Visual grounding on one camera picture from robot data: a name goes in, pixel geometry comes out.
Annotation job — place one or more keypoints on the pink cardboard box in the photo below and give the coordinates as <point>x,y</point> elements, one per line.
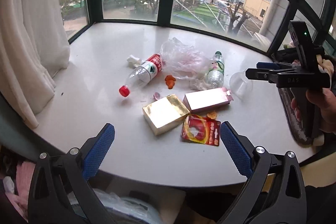
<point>206,100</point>

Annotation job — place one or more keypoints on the trash bin with liner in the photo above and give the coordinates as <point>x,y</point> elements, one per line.
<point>128,209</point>

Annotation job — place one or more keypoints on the green label plastic bottle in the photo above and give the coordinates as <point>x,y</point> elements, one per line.
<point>215,75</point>

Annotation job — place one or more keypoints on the orange peel pieces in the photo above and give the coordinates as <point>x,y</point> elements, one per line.
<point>170,81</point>

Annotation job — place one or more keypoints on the red label plastic bottle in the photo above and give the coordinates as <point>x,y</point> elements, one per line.
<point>142,75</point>

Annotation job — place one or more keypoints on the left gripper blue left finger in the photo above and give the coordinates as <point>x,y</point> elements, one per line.
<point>95,149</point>

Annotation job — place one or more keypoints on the orange chip crumb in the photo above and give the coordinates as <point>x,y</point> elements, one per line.
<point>212,115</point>

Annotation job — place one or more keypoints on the white sheer curtain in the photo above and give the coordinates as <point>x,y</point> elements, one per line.
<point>34,47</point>

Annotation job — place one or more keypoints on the clear plastic bag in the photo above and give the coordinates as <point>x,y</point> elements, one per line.
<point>183,61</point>

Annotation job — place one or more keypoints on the gold cardboard box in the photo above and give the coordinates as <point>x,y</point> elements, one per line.
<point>165,114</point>

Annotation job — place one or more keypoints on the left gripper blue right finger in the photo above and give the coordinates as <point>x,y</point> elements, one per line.
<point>239,148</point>

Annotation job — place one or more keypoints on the small white tissue wad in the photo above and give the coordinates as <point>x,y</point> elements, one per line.
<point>134,61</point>

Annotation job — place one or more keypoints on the person right hand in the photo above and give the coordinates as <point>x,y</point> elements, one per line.
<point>326,101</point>

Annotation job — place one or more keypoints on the dark tray with clothes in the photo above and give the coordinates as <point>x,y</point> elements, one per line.
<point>295,101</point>

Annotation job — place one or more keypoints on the small pink jelly cup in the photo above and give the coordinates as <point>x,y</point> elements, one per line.
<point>156,96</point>

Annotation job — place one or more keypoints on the clear plastic cup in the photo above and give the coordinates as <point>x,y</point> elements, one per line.
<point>240,86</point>

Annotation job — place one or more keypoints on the red battery blister pack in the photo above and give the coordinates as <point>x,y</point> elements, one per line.
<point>202,130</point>

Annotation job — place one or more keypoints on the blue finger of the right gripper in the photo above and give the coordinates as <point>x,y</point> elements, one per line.
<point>269,75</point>
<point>264,65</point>

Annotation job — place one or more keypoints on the white tissue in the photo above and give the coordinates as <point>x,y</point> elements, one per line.
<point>199,84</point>

